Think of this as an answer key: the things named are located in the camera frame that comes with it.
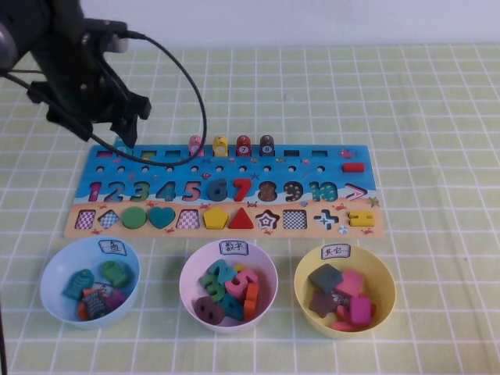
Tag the dark teal wooden fish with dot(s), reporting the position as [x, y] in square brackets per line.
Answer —
[78, 284]

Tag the orange number piece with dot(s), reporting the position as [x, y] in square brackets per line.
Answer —
[252, 298]

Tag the pink trapezoid piece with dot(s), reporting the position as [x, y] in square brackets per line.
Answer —
[351, 283]

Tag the paper label on yellow bowl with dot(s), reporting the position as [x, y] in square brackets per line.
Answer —
[335, 252]

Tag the yellow equals sign piece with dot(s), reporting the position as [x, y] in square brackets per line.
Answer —
[361, 215]

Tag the purple wooden fish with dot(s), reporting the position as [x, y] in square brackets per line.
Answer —
[116, 300]

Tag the blue ocean puzzle board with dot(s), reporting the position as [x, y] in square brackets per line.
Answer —
[273, 177]

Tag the teal heart piece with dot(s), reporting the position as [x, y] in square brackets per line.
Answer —
[161, 217]

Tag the yellow wooden fish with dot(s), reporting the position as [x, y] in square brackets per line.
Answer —
[220, 147]

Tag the green wooden fish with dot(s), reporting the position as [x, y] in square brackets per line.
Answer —
[116, 274]

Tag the paper label on blue bowl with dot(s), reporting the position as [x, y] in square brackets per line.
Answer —
[113, 247]

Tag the green checkered tablecloth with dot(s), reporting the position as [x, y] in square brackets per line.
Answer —
[429, 117]

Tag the pink wooden fish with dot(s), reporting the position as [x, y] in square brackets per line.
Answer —
[195, 145]

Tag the yellow plastic bowl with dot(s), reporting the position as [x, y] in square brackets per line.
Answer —
[383, 281]

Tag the green number three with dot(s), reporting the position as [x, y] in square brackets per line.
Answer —
[211, 288]

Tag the dark grey wooden fish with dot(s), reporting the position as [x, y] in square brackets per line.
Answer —
[95, 306]

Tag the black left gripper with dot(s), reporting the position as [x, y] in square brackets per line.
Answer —
[74, 86]

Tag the yellow pentagon piece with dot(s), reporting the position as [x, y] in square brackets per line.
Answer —
[215, 219]

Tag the orange wooden fish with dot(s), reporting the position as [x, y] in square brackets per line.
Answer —
[81, 311]

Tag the dark blue number six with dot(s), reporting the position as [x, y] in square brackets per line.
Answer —
[214, 193]

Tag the light blue plastic bowl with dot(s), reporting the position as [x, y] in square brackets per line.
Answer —
[58, 265]

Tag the green circle piece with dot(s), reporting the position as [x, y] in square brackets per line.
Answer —
[134, 219]

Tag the pink number five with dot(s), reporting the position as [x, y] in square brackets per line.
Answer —
[242, 283]

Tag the red triangle piece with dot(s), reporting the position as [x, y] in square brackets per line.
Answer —
[241, 222]

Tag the paper label on pink bowl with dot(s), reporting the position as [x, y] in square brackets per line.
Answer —
[234, 248]

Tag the yellow number piece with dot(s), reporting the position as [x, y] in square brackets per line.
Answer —
[239, 268]

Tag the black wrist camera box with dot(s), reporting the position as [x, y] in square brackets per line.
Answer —
[107, 37]

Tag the red wooden fish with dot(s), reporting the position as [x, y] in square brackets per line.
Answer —
[243, 147]

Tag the red rectangular bar piece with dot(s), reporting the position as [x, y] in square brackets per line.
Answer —
[353, 168]

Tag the brown number eight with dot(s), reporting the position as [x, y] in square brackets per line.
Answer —
[209, 310]

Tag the teal number two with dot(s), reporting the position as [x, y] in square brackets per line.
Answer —
[220, 269]

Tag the magenta rectangle piece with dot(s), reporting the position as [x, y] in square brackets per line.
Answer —
[359, 310]

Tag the teal number four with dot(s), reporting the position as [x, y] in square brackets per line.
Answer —
[234, 308]

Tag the coral pink oval piece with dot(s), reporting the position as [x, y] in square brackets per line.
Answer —
[344, 326]

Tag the light teal wooden fish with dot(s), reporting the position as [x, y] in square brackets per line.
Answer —
[122, 149]

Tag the pink plastic bowl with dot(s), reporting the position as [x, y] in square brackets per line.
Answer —
[265, 269]

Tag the dark grey square piece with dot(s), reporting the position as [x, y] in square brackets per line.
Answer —
[325, 278]

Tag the paper label inside blue bowl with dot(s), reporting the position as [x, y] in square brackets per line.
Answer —
[102, 288]

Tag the paper label inside yellow bowl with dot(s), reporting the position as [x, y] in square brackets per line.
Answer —
[342, 300]

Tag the brown wooden fish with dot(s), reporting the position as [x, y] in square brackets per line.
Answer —
[267, 147]

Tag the red number seven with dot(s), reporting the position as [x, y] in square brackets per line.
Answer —
[243, 191]

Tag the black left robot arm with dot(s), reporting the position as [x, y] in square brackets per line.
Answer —
[27, 15]

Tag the coral pink shape piece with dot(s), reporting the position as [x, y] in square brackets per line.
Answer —
[343, 313]

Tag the brown star piece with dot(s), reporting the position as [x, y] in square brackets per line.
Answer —
[322, 304]

